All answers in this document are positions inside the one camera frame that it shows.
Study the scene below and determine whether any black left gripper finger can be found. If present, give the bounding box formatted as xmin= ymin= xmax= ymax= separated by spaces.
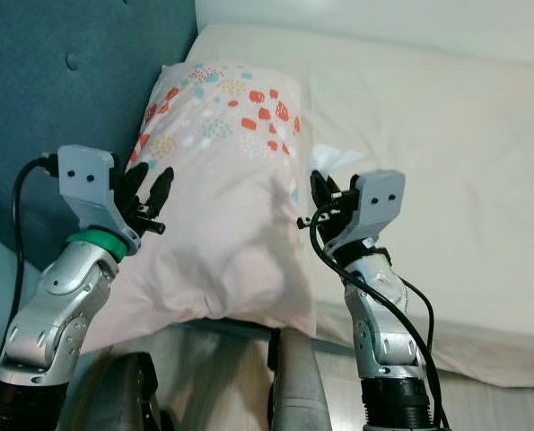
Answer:
xmin=146 ymin=166 xmax=176 ymax=215
xmin=121 ymin=160 xmax=151 ymax=203

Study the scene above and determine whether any pink patterned pillow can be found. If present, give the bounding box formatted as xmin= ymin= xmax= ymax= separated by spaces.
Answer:
xmin=87 ymin=61 xmax=317 ymax=351

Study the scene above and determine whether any mattress with cream sheet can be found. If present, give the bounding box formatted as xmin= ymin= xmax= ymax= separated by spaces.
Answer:
xmin=186 ymin=22 xmax=534 ymax=391

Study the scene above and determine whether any grey robot left leg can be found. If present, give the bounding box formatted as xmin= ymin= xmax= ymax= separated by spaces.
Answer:
xmin=87 ymin=352 xmax=169 ymax=431

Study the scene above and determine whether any grey robot leg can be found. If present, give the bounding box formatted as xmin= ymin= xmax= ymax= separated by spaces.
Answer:
xmin=87 ymin=352 xmax=169 ymax=431
xmin=267 ymin=328 xmax=335 ymax=431

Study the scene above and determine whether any grey robot right leg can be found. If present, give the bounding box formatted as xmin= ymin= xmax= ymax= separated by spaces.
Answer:
xmin=267 ymin=328 xmax=335 ymax=431

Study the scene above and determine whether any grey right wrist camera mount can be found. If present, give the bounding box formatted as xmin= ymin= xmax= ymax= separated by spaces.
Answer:
xmin=329 ymin=171 xmax=407 ymax=257

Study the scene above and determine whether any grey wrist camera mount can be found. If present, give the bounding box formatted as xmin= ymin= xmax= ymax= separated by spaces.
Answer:
xmin=329 ymin=171 xmax=407 ymax=257
xmin=58 ymin=145 xmax=137 ymax=252

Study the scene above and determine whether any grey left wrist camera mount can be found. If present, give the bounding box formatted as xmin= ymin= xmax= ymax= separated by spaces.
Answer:
xmin=58 ymin=145 xmax=137 ymax=252

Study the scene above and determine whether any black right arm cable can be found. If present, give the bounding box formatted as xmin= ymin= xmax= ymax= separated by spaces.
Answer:
xmin=310 ymin=208 xmax=449 ymax=431

